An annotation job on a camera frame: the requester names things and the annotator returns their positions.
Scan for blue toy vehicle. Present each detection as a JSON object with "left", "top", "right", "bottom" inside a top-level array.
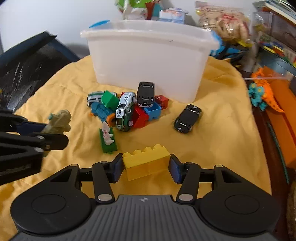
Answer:
[{"left": 90, "top": 102, "right": 115, "bottom": 126}]

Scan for blue white tissue box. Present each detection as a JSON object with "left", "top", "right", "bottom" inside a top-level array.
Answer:
[{"left": 159, "top": 8, "right": 189, "bottom": 24}]

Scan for black chair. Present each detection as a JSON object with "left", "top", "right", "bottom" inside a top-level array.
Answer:
[{"left": 1, "top": 32, "right": 80, "bottom": 111}]

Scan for blue bin lid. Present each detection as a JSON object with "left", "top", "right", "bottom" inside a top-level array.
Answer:
[{"left": 89, "top": 20, "right": 110, "bottom": 28}]

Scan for green toy block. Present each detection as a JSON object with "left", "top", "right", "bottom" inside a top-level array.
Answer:
[{"left": 101, "top": 90, "right": 119, "bottom": 111}]

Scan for green white snack bag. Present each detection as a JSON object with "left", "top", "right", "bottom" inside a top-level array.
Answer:
[{"left": 115, "top": 0, "right": 155, "bottom": 20}]

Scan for green block with white rabbit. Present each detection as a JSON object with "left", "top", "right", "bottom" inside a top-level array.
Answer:
[{"left": 99, "top": 121, "right": 117, "bottom": 154}]

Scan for yellow cloth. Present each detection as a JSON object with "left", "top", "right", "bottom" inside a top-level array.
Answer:
[{"left": 1, "top": 57, "right": 271, "bottom": 240}]

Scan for small red toy block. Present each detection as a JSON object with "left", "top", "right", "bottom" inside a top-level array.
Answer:
[{"left": 155, "top": 95, "right": 169, "bottom": 110}]

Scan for orange box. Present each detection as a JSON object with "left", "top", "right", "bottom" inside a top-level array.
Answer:
[{"left": 261, "top": 66, "right": 296, "bottom": 171}]

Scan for blue black bag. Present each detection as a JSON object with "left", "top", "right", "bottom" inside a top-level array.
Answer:
[{"left": 210, "top": 31, "right": 248, "bottom": 65}]

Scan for orange toy dinosaur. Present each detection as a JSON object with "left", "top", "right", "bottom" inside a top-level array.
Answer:
[{"left": 251, "top": 67, "right": 284, "bottom": 113}]

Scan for bag of wooden pieces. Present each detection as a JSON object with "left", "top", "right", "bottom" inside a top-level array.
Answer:
[{"left": 195, "top": 1, "right": 252, "bottom": 48}]

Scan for yellow toy building block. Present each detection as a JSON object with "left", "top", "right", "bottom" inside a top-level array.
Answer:
[{"left": 122, "top": 144, "right": 171, "bottom": 181}]

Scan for white plastic storage bin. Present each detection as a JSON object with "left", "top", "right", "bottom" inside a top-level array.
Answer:
[{"left": 80, "top": 20, "right": 220, "bottom": 103}]

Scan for clear box of toy blocks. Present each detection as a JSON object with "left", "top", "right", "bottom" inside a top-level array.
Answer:
[{"left": 252, "top": 11, "right": 295, "bottom": 67}]

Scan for black toy car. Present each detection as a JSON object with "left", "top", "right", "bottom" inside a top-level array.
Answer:
[
  {"left": 174, "top": 104, "right": 202, "bottom": 133},
  {"left": 137, "top": 82, "right": 154, "bottom": 108}
]

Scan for white green toy race car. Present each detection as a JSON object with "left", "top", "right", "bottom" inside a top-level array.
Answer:
[{"left": 115, "top": 91, "right": 137, "bottom": 132}]

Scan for beige toy tank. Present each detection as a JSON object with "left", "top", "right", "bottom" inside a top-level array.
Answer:
[{"left": 41, "top": 109, "right": 71, "bottom": 157}]

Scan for blue toy block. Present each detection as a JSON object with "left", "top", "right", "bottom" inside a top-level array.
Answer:
[{"left": 144, "top": 102, "right": 162, "bottom": 121}]

